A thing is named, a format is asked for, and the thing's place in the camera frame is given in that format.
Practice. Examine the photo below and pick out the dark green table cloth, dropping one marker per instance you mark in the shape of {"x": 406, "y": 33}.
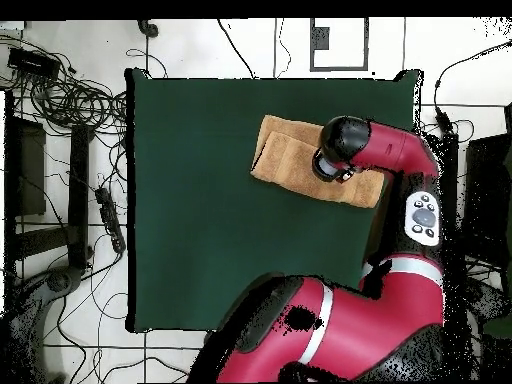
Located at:
{"x": 200, "y": 240}

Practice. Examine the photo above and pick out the black electronics box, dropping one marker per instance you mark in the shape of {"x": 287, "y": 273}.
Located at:
{"x": 32, "y": 62}

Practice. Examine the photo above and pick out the dark green round object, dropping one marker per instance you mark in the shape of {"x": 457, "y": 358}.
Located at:
{"x": 500, "y": 328}

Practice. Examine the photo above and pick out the black power strip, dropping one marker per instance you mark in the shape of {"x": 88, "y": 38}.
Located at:
{"x": 108, "y": 216}

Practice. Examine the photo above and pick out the dark flat panel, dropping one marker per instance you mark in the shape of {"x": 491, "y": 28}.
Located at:
{"x": 32, "y": 168}
{"x": 486, "y": 184}

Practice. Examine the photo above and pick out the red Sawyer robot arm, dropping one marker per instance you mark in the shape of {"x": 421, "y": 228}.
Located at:
{"x": 380, "y": 148}

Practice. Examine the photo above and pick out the black metal stand frame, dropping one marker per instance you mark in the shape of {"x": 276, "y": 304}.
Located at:
{"x": 452, "y": 160}
{"x": 78, "y": 192}

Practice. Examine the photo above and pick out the tan terry towel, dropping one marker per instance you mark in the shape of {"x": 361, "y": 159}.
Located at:
{"x": 288, "y": 164}

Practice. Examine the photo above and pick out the grey tripod base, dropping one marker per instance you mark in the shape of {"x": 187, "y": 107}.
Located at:
{"x": 60, "y": 280}

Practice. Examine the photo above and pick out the grey rectangular floor frame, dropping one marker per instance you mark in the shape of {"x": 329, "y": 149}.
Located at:
{"x": 320, "y": 38}

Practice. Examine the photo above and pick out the black plug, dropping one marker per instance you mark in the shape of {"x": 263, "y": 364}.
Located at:
{"x": 148, "y": 28}

